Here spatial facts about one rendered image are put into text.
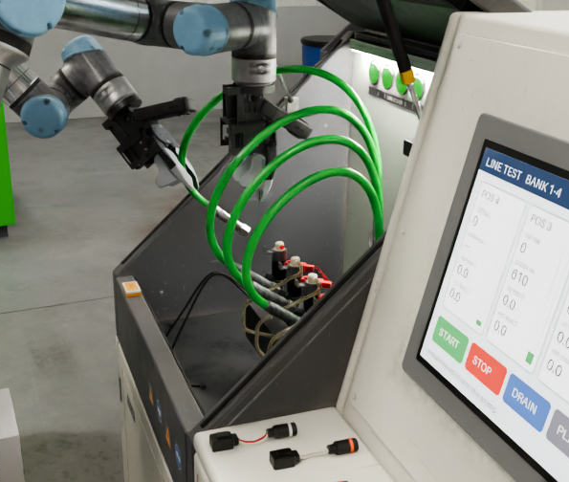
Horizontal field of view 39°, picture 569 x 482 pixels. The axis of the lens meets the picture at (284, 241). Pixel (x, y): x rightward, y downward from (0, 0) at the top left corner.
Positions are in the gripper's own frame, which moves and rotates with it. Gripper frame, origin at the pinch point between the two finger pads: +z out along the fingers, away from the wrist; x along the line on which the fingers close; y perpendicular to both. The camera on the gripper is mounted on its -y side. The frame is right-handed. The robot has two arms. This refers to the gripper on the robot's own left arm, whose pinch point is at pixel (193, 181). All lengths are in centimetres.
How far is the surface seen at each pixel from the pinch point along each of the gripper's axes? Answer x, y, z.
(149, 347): 14.4, 20.7, 20.4
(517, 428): 59, -31, 54
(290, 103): -26.5, -19.2, -4.4
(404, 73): 32, -44, 14
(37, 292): -201, 165, -50
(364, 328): 30, -17, 39
